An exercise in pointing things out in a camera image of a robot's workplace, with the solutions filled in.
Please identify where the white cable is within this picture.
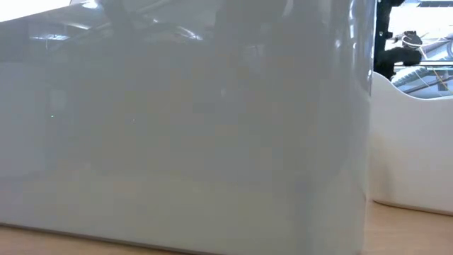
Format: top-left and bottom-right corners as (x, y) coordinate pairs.
(401, 30), (453, 61)

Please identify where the white plastic basket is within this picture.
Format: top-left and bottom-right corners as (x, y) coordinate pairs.
(367, 70), (453, 217)

